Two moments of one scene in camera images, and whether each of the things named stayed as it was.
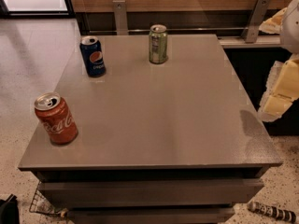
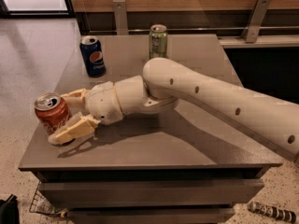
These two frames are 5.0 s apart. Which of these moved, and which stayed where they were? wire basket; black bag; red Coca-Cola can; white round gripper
Moved: white round gripper
Stayed: red Coca-Cola can; wire basket; black bag
